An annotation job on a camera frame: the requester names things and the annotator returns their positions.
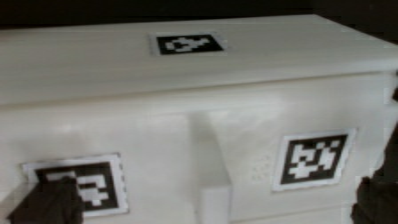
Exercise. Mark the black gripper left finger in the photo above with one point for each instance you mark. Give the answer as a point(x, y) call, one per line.
point(53, 205)

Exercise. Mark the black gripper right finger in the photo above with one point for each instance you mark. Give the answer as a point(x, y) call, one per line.
point(376, 208)

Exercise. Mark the white cabinet body box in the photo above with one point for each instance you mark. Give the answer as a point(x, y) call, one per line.
point(170, 68)

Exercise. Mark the white door panel with tags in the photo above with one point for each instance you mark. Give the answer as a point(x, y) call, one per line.
point(143, 159)

